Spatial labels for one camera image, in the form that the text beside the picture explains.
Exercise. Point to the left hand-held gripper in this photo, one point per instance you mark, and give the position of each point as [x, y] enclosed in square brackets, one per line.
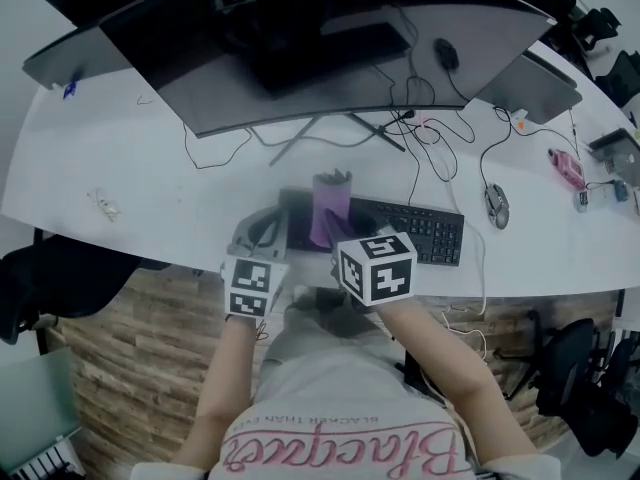
[250, 288]

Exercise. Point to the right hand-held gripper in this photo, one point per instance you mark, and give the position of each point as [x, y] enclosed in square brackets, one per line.
[385, 273]

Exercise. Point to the purple cloth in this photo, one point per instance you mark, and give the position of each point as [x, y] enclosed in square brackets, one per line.
[331, 203]

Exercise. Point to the black keyboard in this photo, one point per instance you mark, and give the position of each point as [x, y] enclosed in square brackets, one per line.
[425, 233]

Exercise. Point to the person's right forearm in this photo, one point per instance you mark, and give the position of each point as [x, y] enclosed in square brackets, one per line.
[435, 348]

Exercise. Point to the person's left forearm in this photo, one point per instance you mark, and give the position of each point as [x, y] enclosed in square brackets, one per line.
[235, 363]

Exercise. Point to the dark grey trousers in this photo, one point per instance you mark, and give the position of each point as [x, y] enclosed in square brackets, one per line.
[330, 313]

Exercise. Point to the black monitor stand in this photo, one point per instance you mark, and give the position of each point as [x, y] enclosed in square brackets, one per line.
[295, 143]

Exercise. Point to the grey computer mouse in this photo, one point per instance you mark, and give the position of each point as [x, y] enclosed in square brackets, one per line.
[496, 205]

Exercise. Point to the clear eyeglasses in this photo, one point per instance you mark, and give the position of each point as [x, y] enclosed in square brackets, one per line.
[103, 204]

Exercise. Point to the curved black monitor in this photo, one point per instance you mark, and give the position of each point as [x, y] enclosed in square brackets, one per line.
[325, 53]

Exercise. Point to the grey shirt with pink print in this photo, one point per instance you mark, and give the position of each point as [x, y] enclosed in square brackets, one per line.
[340, 418]

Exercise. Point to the white adapter with orange mark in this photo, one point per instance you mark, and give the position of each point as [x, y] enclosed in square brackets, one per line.
[519, 119]

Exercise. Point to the pink small device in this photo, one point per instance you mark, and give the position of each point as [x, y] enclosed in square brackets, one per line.
[567, 168]

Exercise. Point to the grey laptop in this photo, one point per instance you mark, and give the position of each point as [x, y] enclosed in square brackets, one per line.
[535, 88]

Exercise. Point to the clear plastic container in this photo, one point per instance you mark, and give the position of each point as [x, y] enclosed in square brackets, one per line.
[592, 199]

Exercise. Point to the small blue scrap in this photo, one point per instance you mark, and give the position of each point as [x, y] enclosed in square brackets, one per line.
[70, 90]

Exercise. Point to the small blue object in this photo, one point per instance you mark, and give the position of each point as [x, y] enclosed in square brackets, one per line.
[620, 190]

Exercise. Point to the clear water bottle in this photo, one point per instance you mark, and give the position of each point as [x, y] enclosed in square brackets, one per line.
[625, 163]

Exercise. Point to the frosted glass door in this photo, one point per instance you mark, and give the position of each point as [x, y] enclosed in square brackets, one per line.
[35, 408]

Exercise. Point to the white slatted panel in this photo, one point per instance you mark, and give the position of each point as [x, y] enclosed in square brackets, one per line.
[50, 463]

